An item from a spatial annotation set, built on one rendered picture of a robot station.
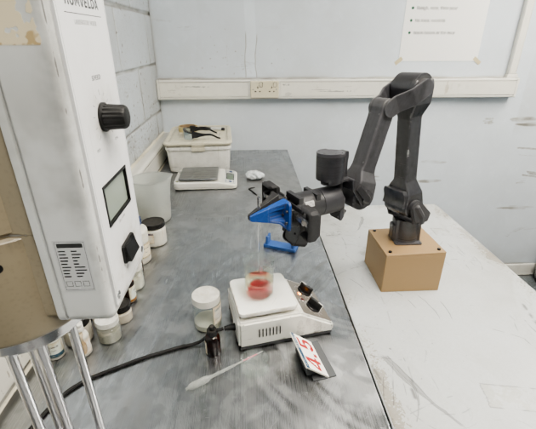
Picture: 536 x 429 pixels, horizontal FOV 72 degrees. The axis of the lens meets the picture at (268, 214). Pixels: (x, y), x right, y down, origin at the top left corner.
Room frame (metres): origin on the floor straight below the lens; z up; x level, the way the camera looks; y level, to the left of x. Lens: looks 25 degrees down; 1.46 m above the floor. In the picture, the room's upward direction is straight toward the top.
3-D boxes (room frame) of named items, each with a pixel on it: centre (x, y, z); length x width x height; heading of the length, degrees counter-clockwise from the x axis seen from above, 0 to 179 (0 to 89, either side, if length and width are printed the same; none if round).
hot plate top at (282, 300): (0.63, 0.01, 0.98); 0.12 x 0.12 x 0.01; 15
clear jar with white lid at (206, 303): (0.63, 0.13, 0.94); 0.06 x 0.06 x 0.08
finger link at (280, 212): (0.63, 0.00, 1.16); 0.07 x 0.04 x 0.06; 119
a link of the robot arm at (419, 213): (0.82, -0.34, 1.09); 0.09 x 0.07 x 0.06; 28
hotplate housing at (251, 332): (0.64, -0.01, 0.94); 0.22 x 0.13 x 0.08; 105
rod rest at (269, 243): (0.96, -0.04, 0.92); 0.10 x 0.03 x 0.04; 69
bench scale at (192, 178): (1.52, 0.26, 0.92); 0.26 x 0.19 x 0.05; 94
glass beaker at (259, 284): (0.62, 0.02, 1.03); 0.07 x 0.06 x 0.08; 11
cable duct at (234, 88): (2.05, -0.38, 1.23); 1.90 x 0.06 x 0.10; 93
